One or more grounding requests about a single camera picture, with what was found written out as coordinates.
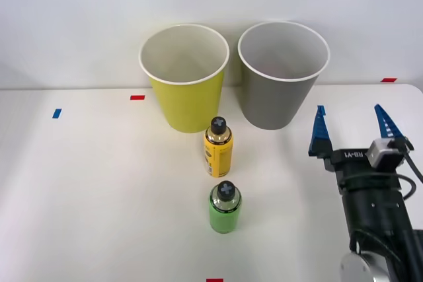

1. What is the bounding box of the yellow label plastic bottle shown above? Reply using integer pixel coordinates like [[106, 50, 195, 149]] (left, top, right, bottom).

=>
[[202, 116, 235, 178]]

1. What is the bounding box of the green label plastic bottle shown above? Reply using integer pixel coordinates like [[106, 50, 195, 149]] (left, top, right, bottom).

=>
[[208, 181, 243, 235]]

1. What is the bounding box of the grey plastic waste bin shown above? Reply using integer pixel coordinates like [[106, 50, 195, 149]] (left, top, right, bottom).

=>
[[237, 20, 331, 131]]

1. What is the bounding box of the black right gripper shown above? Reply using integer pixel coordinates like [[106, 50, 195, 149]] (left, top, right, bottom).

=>
[[308, 104, 414, 199]]

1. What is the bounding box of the yellow-green plastic waste bin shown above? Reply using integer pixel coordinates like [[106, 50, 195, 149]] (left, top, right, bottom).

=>
[[138, 23, 231, 134]]

